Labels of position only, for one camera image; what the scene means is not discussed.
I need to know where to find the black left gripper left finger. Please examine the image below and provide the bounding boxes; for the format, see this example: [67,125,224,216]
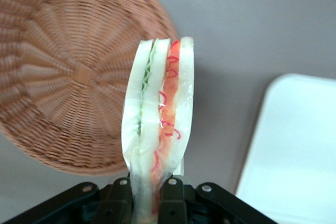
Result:
[91,177,134,224]

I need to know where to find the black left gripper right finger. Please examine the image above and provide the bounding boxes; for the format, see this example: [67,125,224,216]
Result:
[157,177,190,224]

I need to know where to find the triangle sandwich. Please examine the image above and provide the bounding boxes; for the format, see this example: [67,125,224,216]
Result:
[121,36,195,224]

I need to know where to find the beige rectangular plastic tray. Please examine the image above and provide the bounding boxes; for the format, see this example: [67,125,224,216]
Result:
[235,73,336,224]

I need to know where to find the round brown wicker basket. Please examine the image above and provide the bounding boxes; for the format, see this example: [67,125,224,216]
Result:
[0,0,182,177]

